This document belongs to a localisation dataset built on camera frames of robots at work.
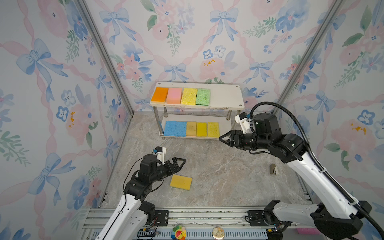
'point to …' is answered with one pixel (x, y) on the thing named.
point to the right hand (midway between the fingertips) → (222, 138)
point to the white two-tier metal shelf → (223, 96)
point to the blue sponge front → (180, 129)
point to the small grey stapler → (272, 170)
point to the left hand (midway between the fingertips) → (181, 162)
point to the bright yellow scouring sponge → (201, 129)
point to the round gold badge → (218, 233)
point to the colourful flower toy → (178, 233)
